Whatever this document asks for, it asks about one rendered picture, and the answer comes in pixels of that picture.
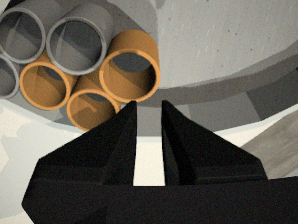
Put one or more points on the bronze bushing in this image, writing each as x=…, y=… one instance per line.
x=40, y=89
x=84, y=112
x=124, y=86

